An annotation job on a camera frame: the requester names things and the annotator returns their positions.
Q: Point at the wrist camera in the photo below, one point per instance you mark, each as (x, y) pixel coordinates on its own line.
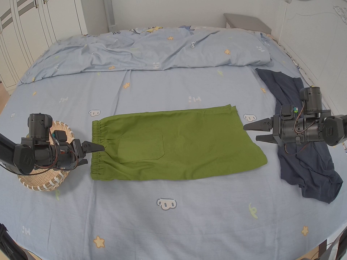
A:
(61, 137)
(287, 111)

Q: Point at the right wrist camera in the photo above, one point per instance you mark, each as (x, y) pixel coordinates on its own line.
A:
(287, 111)

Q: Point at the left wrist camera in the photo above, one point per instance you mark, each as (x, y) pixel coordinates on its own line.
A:
(61, 137)

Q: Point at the pale blue quilt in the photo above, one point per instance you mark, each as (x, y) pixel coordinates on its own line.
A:
(149, 53)

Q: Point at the grey bedside table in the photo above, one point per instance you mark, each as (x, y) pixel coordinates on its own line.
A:
(244, 22)

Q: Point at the green shorts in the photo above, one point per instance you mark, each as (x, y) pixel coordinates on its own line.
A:
(189, 145)

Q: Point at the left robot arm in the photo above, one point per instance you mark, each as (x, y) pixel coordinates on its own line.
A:
(40, 123)

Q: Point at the dark blue garment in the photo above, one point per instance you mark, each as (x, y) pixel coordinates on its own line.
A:
(287, 91)

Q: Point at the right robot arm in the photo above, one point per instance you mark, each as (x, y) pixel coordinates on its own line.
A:
(311, 96)

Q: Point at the white wardrobe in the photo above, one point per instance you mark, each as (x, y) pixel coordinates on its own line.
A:
(27, 36)

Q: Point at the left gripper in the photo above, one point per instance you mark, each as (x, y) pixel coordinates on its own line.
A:
(65, 156)

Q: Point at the grey upright wall duct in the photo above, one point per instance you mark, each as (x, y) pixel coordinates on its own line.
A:
(109, 4)

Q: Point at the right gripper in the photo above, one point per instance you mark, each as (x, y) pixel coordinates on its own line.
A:
(290, 131)

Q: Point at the round woven basket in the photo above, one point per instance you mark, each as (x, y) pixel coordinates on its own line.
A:
(40, 183)

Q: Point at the bed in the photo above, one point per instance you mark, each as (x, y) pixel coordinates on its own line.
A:
(173, 213)

